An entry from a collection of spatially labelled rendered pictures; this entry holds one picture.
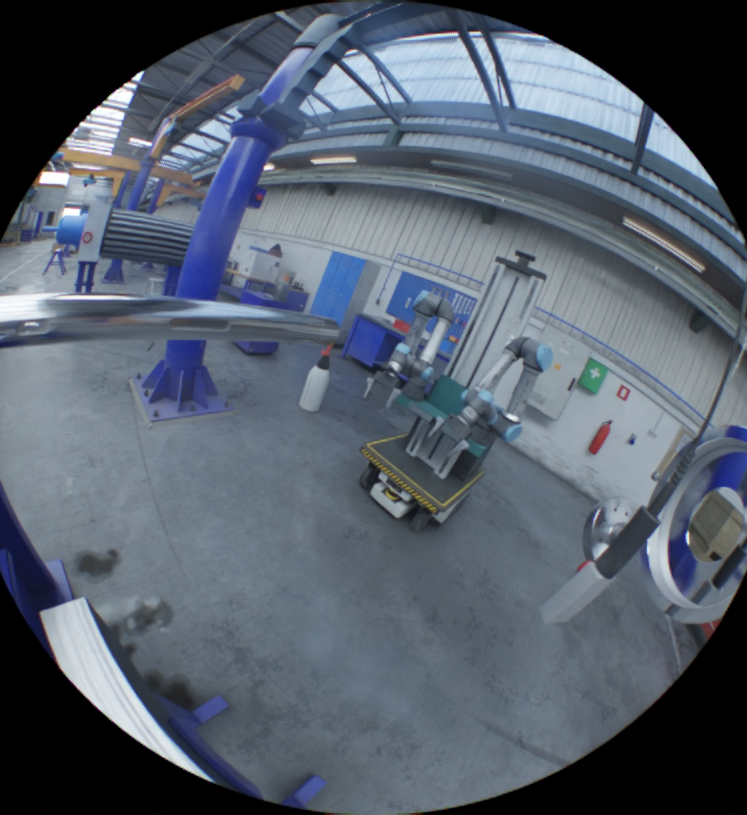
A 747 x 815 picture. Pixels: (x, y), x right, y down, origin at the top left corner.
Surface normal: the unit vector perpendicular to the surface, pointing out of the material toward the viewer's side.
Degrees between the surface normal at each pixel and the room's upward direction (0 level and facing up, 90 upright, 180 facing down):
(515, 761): 0
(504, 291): 90
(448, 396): 90
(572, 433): 90
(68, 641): 0
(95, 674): 0
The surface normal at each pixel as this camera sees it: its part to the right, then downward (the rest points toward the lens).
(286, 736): 0.37, -0.86
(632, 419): -0.53, 0.11
